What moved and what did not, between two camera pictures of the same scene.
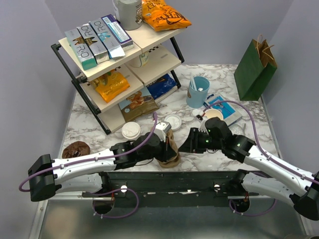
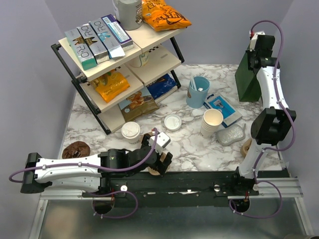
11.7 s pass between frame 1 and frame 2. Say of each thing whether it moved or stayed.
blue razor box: stayed
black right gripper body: moved
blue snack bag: stayed
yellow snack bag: stayed
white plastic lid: stayed
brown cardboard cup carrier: moved
